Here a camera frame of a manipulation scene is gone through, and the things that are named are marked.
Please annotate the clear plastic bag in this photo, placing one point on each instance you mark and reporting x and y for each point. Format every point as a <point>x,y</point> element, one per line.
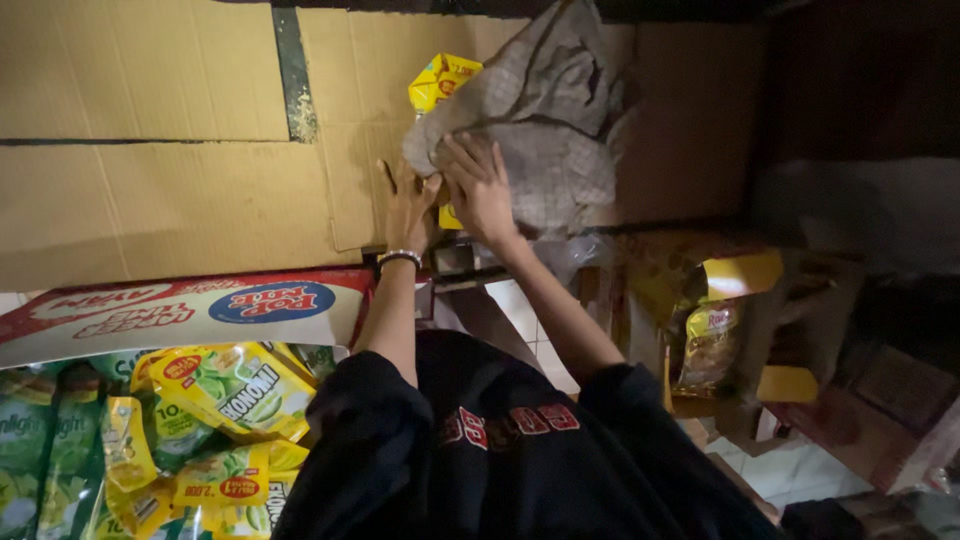
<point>570,255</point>

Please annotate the large brown cardboard sheet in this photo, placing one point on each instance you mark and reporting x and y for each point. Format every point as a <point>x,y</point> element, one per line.
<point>142,71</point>

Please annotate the red and white printed carton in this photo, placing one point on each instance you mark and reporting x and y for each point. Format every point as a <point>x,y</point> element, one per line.
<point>180,311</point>

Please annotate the dim brown cardboard sheet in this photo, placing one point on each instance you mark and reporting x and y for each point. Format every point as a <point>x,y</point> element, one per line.
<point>690,120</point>

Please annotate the person's black shirt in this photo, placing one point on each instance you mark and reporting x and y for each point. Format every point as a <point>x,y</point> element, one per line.
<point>480,457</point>

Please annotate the open brown carton with packets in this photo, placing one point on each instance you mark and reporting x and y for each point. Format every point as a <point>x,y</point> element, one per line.
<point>660,300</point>

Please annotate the person's right fingers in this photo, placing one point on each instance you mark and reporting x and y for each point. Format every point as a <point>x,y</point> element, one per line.
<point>469,157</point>

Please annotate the person's right hand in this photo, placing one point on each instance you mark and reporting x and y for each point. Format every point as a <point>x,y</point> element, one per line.
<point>480,199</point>

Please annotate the dark wooden shelf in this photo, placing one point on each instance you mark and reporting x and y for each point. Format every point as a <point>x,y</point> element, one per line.
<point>862,187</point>

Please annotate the grey checked cloth sack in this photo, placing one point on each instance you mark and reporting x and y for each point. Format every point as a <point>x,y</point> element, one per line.
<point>547,127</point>

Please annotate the small yellow packet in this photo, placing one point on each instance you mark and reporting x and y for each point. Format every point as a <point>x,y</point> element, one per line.
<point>449,218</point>

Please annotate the clear snack packet yellow label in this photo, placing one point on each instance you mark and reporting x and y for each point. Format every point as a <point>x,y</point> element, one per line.
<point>709,345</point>

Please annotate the red brown carton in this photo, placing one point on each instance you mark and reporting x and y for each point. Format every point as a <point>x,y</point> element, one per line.
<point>862,439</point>

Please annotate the person's left hand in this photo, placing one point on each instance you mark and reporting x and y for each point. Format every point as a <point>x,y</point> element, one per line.
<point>405,214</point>

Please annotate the long brown cardboard sheet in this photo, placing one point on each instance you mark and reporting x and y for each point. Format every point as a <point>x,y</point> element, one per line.
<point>165,210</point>

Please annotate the yellow packet with red label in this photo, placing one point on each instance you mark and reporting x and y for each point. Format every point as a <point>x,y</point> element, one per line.
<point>439,79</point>

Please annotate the creased brown cardboard sheet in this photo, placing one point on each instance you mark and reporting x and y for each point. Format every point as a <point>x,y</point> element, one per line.
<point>360,112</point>

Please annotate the heap of dish soap pouches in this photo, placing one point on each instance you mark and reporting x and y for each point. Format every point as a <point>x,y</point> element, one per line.
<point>150,442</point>

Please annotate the dark metal frame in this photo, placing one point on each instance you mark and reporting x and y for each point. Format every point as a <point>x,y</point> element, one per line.
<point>465,270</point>

